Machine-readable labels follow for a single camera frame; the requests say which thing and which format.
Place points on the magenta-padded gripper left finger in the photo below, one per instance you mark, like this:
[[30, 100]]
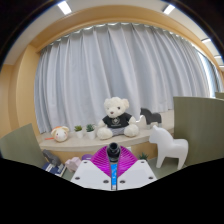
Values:
[[90, 175]]

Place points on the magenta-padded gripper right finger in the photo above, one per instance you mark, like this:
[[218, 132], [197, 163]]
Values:
[[136, 175]]

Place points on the small potted plant white pot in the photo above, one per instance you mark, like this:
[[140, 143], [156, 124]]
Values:
[[143, 156], [90, 134], [79, 133]]

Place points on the pink horse figurine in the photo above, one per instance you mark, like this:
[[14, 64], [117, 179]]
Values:
[[73, 164]]

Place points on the dark blue book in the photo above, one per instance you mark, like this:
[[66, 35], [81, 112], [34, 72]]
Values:
[[56, 170]]

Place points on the dark grey horse figurine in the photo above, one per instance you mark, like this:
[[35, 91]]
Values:
[[51, 157]]

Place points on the large white horse figurine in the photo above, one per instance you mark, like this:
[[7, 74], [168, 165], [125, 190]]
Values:
[[170, 146]]

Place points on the small cream orange plush toy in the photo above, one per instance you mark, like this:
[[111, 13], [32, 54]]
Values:
[[60, 134]]

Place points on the cream teddy bear black shirt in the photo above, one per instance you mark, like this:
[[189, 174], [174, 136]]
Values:
[[116, 121]]

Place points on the black horse figurine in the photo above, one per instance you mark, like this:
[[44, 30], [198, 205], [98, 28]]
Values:
[[151, 117]]

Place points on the green partition panel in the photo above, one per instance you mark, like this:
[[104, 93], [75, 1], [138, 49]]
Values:
[[200, 130], [20, 146]]

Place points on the grey pleated curtain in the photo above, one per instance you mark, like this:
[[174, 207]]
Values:
[[116, 66]]

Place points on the ceiling lights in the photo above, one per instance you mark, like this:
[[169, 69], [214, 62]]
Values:
[[64, 7]]

